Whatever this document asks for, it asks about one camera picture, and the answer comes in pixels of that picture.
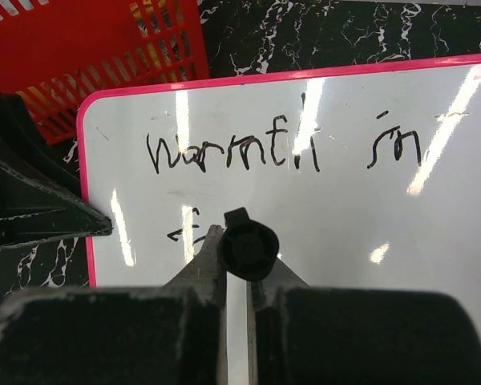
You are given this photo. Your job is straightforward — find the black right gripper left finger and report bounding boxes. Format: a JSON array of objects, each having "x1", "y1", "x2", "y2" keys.
[{"x1": 0, "y1": 225, "x2": 228, "y2": 384}]

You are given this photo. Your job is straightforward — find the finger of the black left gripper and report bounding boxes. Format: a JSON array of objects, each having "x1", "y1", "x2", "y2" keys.
[{"x1": 0, "y1": 93, "x2": 112, "y2": 249}]

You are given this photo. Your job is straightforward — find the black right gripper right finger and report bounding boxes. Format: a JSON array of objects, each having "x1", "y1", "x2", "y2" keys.
[{"x1": 247, "y1": 261, "x2": 481, "y2": 384}]

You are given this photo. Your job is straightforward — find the black whiteboard marker pen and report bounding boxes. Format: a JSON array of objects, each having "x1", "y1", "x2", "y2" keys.
[{"x1": 217, "y1": 208, "x2": 280, "y2": 282}]

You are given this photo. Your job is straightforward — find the pink framed whiteboard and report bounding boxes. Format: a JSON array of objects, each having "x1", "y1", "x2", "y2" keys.
[{"x1": 77, "y1": 54, "x2": 481, "y2": 384}]

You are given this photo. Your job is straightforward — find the red plastic shopping basket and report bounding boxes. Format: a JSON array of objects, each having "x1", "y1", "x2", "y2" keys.
[{"x1": 0, "y1": 0, "x2": 209, "y2": 144}]

